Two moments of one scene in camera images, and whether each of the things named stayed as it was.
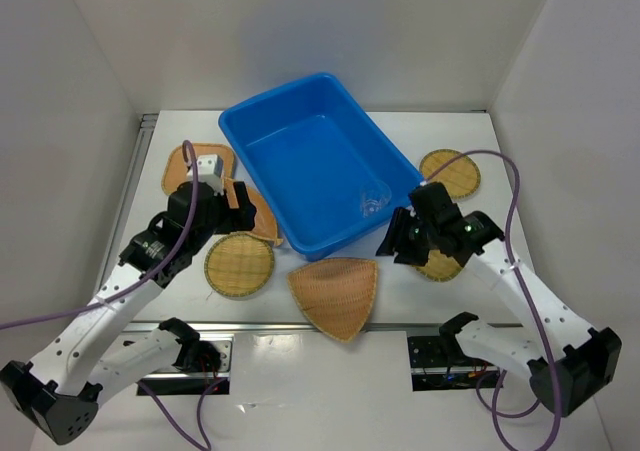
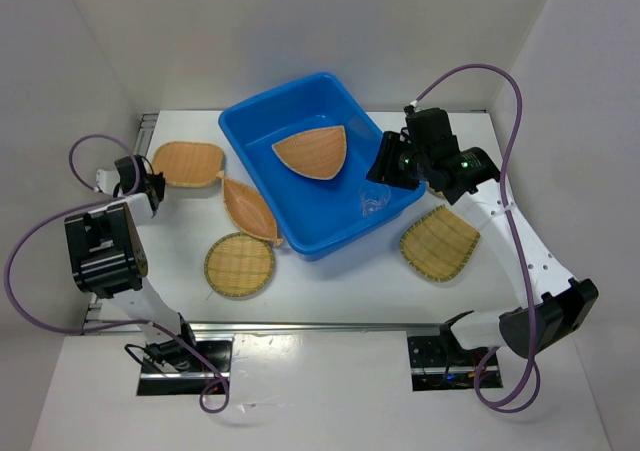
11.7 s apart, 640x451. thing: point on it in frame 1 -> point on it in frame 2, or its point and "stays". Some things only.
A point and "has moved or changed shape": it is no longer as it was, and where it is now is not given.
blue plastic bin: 323,165 stays
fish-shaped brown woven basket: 265,227 stays
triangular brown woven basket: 337,293 -> 319,153
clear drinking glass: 374,197 stays
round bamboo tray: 239,265 stays
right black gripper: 395,240 -> 383,166
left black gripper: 236,219 -> 158,182
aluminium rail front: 301,327 stays
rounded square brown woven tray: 175,168 has moved or changed shape
